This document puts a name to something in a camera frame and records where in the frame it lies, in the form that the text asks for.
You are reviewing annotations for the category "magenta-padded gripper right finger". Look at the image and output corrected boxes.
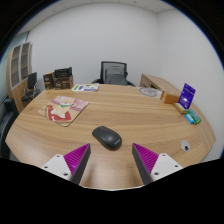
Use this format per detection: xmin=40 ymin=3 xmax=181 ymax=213
xmin=132 ymin=143 xmax=184 ymax=185

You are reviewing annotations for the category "black leather sofa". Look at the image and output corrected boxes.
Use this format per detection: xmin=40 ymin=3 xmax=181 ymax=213
xmin=0 ymin=98 xmax=19 ymax=159

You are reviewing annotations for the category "wide brown cardboard box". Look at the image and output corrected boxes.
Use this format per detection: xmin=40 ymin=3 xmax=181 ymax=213
xmin=53 ymin=75 xmax=74 ymax=90

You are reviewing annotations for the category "black mesh office chair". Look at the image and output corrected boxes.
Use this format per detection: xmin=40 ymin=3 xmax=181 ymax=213
xmin=91 ymin=60 xmax=137 ymax=88

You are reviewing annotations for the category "black cardboard box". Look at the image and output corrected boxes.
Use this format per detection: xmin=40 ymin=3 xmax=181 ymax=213
xmin=54 ymin=66 xmax=73 ymax=79

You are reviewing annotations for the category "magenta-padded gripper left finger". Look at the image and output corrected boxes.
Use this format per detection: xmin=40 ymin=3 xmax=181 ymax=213
xmin=42 ymin=143 xmax=92 ymax=185

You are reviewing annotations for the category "purple upright card package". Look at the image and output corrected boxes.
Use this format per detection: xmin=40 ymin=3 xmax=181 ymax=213
xmin=178 ymin=83 xmax=197 ymax=110

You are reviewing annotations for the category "small green box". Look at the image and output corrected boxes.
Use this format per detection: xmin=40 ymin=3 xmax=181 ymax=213
xmin=188 ymin=108 xmax=203 ymax=125

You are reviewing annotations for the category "black computer mouse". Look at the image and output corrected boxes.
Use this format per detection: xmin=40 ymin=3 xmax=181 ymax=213
xmin=91 ymin=125 xmax=123 ymax=151

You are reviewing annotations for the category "round grey patterned disc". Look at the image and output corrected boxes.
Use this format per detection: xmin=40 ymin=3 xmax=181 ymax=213
xmin=138 ymin=86 xmax=162 ymax=99

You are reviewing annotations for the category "small black chair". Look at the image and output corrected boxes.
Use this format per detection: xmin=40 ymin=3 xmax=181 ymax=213
xmin=21 ymin=71 xmax=42 ymax=102

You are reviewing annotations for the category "small blue box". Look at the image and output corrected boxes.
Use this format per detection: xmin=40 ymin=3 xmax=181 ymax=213
xmin=184 ymin=112 xmax=196 ymax=125

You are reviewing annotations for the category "white printed paper sheet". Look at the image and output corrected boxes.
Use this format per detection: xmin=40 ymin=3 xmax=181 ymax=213
xmin=71 ymin=83 xmax=100 ymax=93

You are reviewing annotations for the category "wooden shelf cabinet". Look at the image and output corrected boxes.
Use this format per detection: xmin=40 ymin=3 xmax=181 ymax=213
xmin=5 ymin=41 xmax=34 ymax=113

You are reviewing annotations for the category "white round cable grommet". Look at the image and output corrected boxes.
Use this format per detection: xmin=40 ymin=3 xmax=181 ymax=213
xmin=180 ymin=139 xmax=192 ymax=153

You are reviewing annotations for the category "grey backpack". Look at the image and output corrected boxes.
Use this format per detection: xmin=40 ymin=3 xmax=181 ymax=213
xmin=104 ymin=65 xmax=129 ymax=86

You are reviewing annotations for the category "cartoon print mouse pad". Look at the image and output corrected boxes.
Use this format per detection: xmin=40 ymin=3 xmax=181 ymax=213
xmin=37 ymin=95 xmax=90 ymax=128

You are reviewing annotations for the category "tall brown cardboard box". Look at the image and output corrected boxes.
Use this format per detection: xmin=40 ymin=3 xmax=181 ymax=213
xmin=42 ymin=71 xmax=55 ymax=90

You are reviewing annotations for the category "wooden side desk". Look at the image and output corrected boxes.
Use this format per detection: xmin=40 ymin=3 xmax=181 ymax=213
xmin=139 ymin=73 xmax=183 ymax=98

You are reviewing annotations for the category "orange brown box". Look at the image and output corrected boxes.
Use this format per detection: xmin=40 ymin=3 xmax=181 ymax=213
xmin=160 ymin=90 xmax=181 ymax=105

